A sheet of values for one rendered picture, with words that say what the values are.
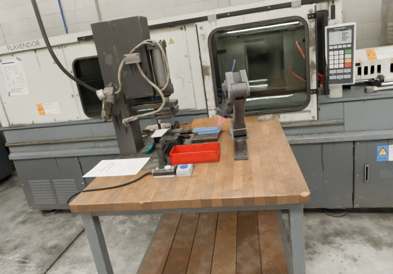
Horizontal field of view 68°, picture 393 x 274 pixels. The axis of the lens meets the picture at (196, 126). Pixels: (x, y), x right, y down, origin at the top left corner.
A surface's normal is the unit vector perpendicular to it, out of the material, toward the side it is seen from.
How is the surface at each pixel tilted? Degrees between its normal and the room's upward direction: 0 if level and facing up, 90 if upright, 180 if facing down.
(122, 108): 90
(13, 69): 89
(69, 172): 90
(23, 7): 90
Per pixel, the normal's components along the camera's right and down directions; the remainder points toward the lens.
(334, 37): -0.38, 0.43
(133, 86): -0.14, 0.30
